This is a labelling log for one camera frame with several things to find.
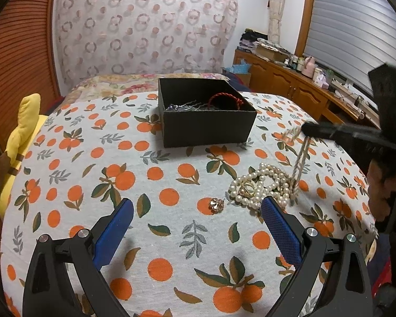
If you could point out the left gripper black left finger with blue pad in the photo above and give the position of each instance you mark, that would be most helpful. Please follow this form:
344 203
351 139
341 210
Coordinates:
48 290

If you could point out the yellow plush toy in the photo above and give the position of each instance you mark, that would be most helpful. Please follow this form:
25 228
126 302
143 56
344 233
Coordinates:
29 123

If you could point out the grey window blind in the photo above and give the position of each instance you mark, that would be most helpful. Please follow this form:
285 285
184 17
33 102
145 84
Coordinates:
352 37

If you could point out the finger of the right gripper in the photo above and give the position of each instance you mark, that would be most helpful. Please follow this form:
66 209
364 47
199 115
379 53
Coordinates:
321 130

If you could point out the purple crystal hair ornament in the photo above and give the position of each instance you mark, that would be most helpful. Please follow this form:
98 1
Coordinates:
183 108

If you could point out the person's hand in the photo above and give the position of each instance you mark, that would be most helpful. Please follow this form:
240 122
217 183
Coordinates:
379 190

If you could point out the wooden louvered wardrobe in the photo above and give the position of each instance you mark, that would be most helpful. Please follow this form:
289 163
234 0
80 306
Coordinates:
26 60

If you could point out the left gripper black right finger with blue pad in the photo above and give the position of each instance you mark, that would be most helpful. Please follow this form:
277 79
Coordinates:
347 288

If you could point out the beige side curtain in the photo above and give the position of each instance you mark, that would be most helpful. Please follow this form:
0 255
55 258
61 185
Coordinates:
276 8

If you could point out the floral quilt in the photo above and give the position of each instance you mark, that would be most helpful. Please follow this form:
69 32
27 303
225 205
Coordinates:
117 85

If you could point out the circle pattern lace curtain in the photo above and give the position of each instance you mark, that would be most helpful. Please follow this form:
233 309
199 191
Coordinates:
97 37

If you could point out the blue tissue box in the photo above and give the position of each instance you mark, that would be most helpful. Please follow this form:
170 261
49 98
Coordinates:
241 68

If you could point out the wooden sideboard cabinet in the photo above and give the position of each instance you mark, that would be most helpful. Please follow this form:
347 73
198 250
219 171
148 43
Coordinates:
320 104

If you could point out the pink bottle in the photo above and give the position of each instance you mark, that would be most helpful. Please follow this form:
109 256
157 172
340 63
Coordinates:
309 67

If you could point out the black open jewelry box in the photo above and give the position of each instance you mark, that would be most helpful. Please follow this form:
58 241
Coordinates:
222 116

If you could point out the orange print bed sheet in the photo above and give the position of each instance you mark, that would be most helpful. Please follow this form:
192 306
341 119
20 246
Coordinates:
178 257

